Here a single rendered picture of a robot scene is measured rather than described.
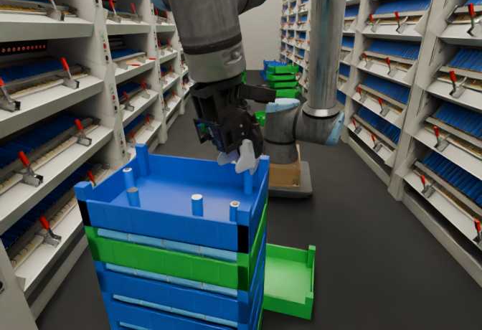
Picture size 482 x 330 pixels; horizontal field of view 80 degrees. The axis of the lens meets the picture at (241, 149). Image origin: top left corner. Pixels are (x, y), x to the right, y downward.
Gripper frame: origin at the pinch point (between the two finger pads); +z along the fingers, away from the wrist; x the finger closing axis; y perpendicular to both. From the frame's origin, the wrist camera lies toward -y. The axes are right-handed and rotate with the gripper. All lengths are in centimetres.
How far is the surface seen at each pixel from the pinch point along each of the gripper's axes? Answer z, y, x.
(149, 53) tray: 3, -54, -128
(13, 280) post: 15, 45, -35
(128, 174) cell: -4.0, 17.5, -15.1
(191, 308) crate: 16.1, 23.1, 2.8
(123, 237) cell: 2.0, 25.0, -8.1
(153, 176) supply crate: 3.4, 11.3, -20.8
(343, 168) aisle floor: 72, -88, -23
